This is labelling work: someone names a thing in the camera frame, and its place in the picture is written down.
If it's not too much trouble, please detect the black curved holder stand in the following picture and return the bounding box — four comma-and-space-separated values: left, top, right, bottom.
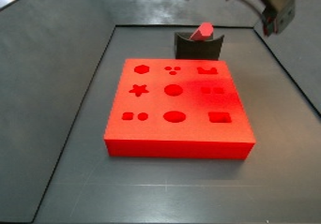
174, 32, 225, 60

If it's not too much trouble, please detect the red hexagonal prism peg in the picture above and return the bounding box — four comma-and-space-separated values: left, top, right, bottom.
190, 22, 213, 41

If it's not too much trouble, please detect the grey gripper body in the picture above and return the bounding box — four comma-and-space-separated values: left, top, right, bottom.
261, 0, 296, 37

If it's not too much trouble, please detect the red shape sorter block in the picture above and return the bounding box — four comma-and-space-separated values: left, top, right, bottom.
105, 59, 256, 159

